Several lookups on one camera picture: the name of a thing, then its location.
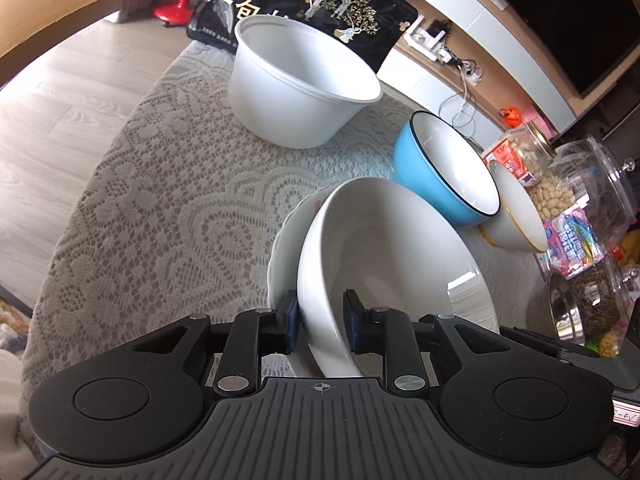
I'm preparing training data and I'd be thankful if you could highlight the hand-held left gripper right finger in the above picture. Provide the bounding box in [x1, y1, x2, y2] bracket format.
[342, 290, 506, 396]

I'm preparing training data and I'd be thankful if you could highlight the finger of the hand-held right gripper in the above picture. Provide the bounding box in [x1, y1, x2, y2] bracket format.
[500, 326, 568, 359]

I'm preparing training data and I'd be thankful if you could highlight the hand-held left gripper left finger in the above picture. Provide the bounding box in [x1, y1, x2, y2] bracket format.
[131, 291, 301, 395]

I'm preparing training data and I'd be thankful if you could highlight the stainless steel bowl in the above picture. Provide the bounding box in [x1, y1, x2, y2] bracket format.
[548, 272, 587, 346]

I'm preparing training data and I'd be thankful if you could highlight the white plate with red print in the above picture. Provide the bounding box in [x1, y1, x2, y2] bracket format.
[266, 185, 331, 378]

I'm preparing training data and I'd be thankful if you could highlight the white ceramic bowl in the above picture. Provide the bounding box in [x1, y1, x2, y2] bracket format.
[297, 177, 501, 378]

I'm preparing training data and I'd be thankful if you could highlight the clear sunflower seed jar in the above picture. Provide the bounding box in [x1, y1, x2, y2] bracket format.
[570, 255, 640, 346]

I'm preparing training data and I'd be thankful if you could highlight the pink marshmallow bag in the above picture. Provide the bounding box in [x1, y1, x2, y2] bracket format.
[542, 210, 608, 281]

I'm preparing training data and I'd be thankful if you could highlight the small white bowl yellow rim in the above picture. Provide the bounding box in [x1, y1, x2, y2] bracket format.
[477, 160, 549, 253]

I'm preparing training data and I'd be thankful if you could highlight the white lace tablecloth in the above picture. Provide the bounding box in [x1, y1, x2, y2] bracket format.
[20, 40, 551, 401]

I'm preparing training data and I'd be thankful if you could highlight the large clear peanut jar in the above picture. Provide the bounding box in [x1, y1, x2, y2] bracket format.
[530, 135, 638, 261]

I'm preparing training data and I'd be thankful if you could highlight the blue enamel bowl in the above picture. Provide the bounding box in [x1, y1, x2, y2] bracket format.
[393, 110, 501, 227]

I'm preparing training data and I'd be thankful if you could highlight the labelled peanut jar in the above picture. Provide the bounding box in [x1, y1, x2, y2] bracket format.
[484, 122, 556, 188]

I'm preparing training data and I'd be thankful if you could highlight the white plastic bowl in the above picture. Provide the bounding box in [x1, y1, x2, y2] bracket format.
[227, 15, 383, 150]

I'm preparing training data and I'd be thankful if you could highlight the white power strip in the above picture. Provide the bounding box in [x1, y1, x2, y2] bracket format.
[439, 45, 484, 84]

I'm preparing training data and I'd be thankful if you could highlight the black television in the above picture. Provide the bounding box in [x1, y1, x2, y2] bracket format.
[465, 0, 640, 98]

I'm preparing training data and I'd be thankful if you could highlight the wooden table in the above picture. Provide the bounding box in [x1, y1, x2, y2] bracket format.
[0, 0, 123, 91]

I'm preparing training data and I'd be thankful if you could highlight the white cable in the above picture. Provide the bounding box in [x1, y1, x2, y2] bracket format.
[440, 79, 482, 137]

